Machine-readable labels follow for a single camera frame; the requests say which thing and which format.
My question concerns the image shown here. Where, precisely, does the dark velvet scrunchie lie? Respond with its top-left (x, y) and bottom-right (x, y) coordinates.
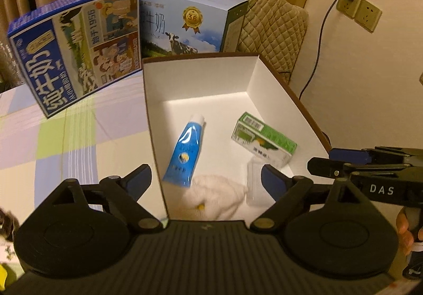
top-left (0, 209), bottom-right (19, 242)

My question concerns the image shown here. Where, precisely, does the brown cardboard shoe box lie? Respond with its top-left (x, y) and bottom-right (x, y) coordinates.
top-left (140, 53), bottom-right (330, 219)

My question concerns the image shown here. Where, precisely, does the blue toothpaste tube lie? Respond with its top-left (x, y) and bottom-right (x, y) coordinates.
top-left (163, 114), bottom-right (204, 188)

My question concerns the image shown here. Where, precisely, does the white cloth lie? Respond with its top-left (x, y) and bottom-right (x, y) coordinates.
top-left (176, 175), bottom-right (247, 221)

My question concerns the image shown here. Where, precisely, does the checkered bed sheet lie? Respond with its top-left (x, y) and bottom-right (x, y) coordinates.
top-left (1, 72), bottom-right (168, 222)

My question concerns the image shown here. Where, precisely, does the wall power socket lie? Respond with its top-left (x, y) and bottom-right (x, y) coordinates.
top-left (336, 0), bottom-right (382, 33)

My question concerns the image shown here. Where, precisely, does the dark blue milk carton box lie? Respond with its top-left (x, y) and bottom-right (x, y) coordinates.
top-left (7, 0), bottom-right (141, 118)

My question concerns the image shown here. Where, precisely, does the black power cable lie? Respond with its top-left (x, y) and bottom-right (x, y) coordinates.
top-left (298, 0), bottom-right (355, 101)

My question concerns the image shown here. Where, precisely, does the green white medicine box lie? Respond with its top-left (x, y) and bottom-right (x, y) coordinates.
top-left (231, 112), bottom-right (297, 168)

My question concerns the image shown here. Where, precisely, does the yellow snack pouch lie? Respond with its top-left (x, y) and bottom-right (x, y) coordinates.
top-left (0, 265), bottom-right (8, 291)

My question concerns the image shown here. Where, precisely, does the light blue milk carton box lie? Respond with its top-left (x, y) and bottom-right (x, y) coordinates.
top-left (140, 0), bottom-right (248, 57)

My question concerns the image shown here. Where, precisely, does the right hand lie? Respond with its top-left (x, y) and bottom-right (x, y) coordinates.
top-left (396, 207), bottom-right (414, 256)

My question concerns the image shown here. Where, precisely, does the beige quilted chair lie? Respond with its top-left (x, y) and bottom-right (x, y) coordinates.
top-left (237, 0), bottom-right (308, 83)

